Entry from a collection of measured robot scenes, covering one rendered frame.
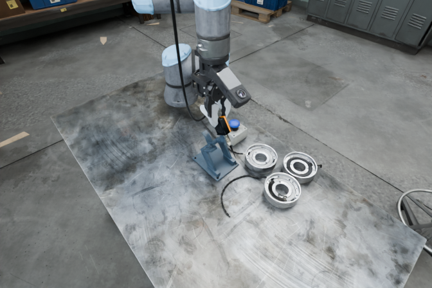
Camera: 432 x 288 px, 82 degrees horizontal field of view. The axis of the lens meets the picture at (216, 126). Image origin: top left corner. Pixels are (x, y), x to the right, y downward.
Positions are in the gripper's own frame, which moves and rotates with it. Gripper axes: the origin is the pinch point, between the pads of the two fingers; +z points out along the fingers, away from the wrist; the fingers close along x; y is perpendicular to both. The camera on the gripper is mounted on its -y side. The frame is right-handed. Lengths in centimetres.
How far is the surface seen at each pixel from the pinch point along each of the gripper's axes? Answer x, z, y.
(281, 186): -7.8, 18.8, -18.9
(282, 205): -1.9, 17.8, -23.2
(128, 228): 33.1, 20.0, 2.1
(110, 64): -52, 93, 242
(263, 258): 11.9, 20.8, -28.1
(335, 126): -146, 99, 11
